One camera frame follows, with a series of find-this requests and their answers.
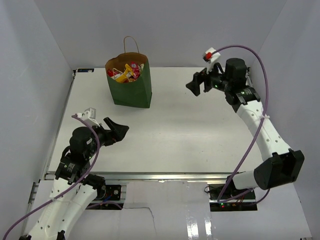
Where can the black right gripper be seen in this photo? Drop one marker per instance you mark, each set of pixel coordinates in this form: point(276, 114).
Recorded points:
point(194, 86)

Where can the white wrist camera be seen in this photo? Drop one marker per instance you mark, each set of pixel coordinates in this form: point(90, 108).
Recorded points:
point(88, 116)
point(211, 56)

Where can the large red snack bag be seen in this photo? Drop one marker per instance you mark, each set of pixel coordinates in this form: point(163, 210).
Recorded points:
point(112, 73)

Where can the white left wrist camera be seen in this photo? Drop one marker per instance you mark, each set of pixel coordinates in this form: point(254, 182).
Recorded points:
point(88, 116)

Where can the aluminium table frame rail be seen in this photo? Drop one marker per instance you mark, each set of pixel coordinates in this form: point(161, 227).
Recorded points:
point(179, 135)

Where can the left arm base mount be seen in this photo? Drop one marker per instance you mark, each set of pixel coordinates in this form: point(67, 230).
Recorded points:
point(109, 193)

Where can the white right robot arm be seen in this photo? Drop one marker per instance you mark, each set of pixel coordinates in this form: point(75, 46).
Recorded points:
point(281, 164)

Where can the pink snack packet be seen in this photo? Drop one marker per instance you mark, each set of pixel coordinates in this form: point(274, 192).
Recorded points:
point(136, 68)

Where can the yellow snack packet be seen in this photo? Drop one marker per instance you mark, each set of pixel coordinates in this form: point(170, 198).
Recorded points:
point(126, 75)

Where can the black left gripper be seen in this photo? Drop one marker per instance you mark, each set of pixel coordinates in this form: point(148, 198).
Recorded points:
point(117, 131)

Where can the green paper bag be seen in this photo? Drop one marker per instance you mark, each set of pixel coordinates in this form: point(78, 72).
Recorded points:
point(135, 93)

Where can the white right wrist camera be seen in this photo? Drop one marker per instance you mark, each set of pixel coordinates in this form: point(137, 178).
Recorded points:
point(211, 56)

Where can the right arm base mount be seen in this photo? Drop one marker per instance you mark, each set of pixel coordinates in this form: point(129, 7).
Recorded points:
point(231, 201)

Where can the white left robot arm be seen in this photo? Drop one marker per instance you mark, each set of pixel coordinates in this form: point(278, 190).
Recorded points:
point(74, 187)

